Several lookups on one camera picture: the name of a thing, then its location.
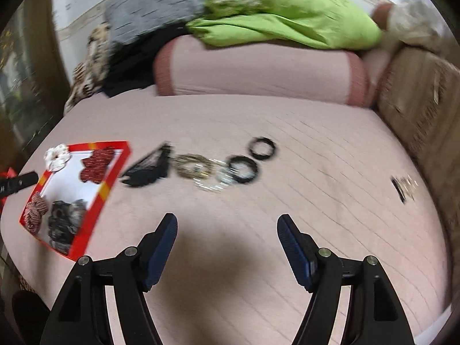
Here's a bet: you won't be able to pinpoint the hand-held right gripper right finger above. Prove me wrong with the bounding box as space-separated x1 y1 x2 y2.
277 214 415 345

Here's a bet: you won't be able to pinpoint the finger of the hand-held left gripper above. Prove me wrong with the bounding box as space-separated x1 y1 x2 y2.
0 172 38 198

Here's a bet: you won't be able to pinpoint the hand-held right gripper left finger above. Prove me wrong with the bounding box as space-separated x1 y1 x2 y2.
39 213 178 345

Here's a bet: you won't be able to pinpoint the red rimmed white tray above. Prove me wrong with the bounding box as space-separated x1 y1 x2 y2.
19 141 132 262

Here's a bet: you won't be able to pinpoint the black hair claw clip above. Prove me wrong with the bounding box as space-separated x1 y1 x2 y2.
120 144 173 188

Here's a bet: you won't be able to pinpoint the leopard print hair tie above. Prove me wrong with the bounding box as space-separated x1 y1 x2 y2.
173 153 213 180

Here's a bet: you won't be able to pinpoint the black hair tie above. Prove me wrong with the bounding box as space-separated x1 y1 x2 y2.
248 137 277 160
229 154 258 185

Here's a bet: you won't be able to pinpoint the pearl bead bracelet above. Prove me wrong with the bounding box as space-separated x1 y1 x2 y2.
196 159 235 192

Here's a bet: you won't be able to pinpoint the red striped scrunchie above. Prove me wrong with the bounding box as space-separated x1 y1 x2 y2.
23 193 49 232

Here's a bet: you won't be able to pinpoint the white dotted scrunchie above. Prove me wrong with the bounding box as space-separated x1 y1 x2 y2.
44 144 72 171

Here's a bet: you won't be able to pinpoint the grey black sheer scrunchie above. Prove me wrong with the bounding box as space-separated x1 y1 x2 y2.
47 198 87 254

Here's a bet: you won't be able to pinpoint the red polka dot scrunchie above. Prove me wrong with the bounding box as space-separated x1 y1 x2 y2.
79 147 116 184

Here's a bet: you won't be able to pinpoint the dark wooden door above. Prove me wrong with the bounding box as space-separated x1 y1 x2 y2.
0 0 72 173

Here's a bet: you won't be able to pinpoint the gold hair clips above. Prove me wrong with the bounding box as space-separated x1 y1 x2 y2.
392 175 419 205

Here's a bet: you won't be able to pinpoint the leaf print blanket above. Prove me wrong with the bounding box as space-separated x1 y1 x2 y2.
64 23 112 116

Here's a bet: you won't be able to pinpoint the black cloth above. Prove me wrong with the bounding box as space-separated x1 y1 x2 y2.
102 25 191 97

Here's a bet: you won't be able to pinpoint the pink bolster pillow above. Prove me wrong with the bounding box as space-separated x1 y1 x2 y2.
153 36 371 108
372 3 396 30

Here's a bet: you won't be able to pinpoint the brown striped cushion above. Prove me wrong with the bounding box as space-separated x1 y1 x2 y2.
375 47 460 195

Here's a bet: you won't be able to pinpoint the grey quilted pillow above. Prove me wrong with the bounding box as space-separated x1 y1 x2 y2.
104 0 220 44

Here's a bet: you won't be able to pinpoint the green cloth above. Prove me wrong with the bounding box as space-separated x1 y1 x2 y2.
187 0 383 51

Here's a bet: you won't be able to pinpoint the white plush cloth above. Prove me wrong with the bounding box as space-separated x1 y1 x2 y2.
388 0 446 47

